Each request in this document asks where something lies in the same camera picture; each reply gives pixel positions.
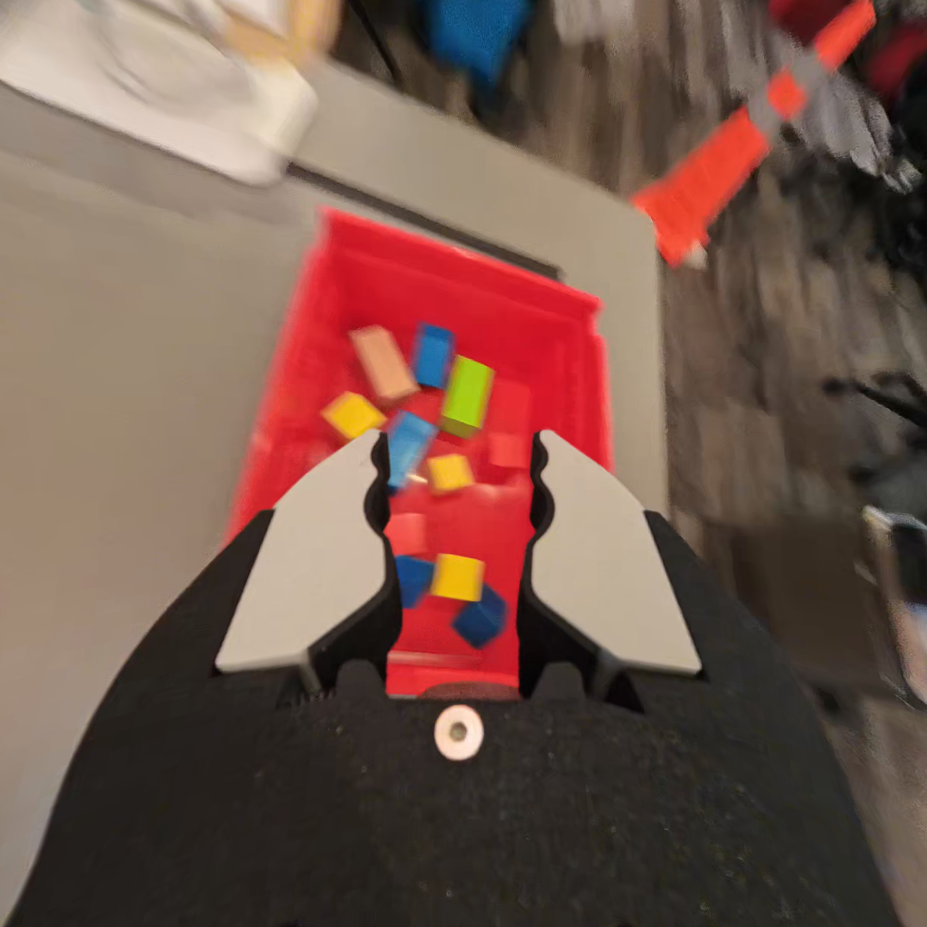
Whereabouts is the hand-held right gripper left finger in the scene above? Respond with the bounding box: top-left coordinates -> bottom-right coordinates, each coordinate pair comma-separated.
215,431 -> 402,685

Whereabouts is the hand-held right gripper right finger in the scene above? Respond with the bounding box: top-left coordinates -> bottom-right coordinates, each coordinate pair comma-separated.
518,431 -> 703,685

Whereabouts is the pile of coloured wooden blocks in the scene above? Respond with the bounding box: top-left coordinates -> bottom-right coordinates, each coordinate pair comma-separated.
322,322 -> 534,648

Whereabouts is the red plastic bin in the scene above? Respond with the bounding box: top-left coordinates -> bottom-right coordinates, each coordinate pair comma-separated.
225,211 -> 609,699

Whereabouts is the grey desk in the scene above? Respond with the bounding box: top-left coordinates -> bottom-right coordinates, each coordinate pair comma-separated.
0,58 -> 670,870

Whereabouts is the red floor object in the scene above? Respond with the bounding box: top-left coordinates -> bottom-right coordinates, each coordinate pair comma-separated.
633,0 -> 879,270

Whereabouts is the white board stand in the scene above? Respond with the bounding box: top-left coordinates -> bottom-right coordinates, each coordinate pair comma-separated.
0,0 -> 320,186

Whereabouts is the blue floor tub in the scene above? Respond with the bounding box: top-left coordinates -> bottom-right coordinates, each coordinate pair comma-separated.
425,0 -> 533,91

